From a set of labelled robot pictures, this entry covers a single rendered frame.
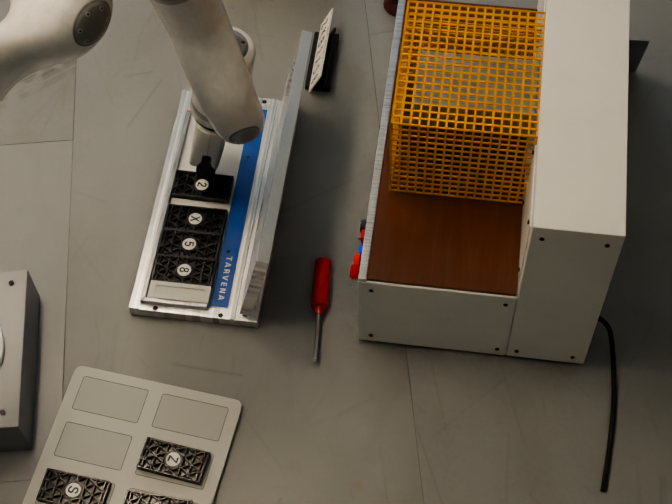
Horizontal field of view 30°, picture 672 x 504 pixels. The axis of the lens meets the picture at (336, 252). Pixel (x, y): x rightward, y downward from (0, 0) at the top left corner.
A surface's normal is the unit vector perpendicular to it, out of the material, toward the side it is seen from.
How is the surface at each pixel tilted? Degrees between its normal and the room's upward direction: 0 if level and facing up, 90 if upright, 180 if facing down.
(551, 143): 0
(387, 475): 0
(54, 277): 0
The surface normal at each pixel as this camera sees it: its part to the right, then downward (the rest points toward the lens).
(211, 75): 0.10, 0.33
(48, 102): -0.02, -0.52
